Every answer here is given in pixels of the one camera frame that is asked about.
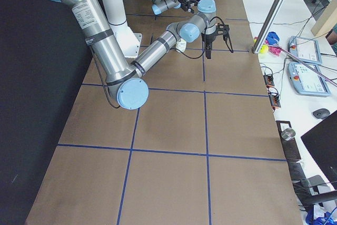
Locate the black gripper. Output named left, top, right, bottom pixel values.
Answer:
left=201, top=30, right=217, bottom=59
left=178, top=0, right=200, bottom=14

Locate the clear tennis ball can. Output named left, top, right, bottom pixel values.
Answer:
left=175, top=38, right=187, bottom=53

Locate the spare tennis ball left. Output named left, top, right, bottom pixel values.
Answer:
left=259, top=45, right=269, bottom=54

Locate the blue cloth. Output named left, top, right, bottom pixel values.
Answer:
left=266, top=32, right=280, bottom=45

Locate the pink cloth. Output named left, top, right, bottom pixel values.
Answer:
left=265, top=40, right=281, bottom=56

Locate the black power strip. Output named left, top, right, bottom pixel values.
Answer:
left=263, top=74, right=281, bottom=111

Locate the far teach pendant tablet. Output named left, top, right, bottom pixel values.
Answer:
left=288, top=36, right=322, bottom=65

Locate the teach pendant tablet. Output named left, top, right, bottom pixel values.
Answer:
left=288, top=36, right=322, bottom=65
left=288, top=62, right=331, bottom=97

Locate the near teach pendant tablet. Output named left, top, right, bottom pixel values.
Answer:
left=288, top=62, right=331, bottom=97

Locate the black computer mouse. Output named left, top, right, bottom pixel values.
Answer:
left=312, top=108, right=330, bottom=120

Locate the black computer monitor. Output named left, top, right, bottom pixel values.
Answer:
left=301, top=113, right=336, bottom=187

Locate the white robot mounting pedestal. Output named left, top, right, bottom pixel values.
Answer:
left=102, top=0, right=142, bottom=58

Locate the aluminium frame post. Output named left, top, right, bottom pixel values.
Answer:
left=252, top=0, right=284, bottom=53

